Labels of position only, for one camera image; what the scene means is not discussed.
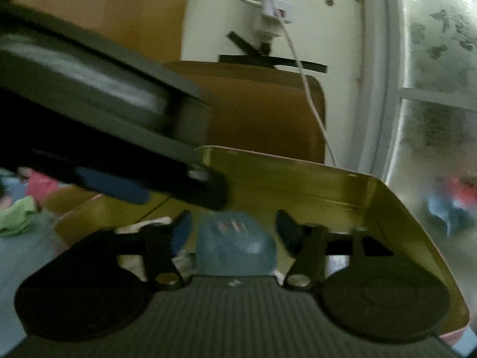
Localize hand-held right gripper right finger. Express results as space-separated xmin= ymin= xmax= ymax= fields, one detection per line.
xmin=276 ymin=211 xmax=392 ymax=289

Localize gold tin box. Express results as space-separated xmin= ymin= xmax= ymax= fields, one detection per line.
xmin=52 ymin=145 xmax=469 ymax=338

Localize white power adapter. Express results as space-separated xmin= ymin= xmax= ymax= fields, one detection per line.
xmin=224 ymin=0 xmax=295 ymax=41

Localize pink fluffy cloth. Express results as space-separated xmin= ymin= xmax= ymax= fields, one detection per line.
xmin=22 ymin=169 xmax=64 ymax=206

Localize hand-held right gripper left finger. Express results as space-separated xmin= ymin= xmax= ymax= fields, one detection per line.
xmin=143 ymin=211 xmax=192 ymax=291

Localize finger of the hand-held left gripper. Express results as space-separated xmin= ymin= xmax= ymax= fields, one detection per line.
xmin=75 ymin=162 xmax=228 ymax=209

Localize black tape strips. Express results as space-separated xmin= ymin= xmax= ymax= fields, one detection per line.
xmin=190 ymin=0 xmax=329 ymax=74

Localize frosted glass window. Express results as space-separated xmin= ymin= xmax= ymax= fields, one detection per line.
xmin=358 ymin=0 xmax=477 ymax=239

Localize light green cloth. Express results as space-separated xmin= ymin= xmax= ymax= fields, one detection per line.
xmin=0 ymin=196 xmax=40 ymax=237

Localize white charger cable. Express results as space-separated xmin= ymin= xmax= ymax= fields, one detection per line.
xmin=276 ymin=18 xmax=338 ymax=166

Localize wooden headboard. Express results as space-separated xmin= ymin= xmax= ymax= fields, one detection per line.
xmin=11 ymin=0 xmax=192 ymax=64

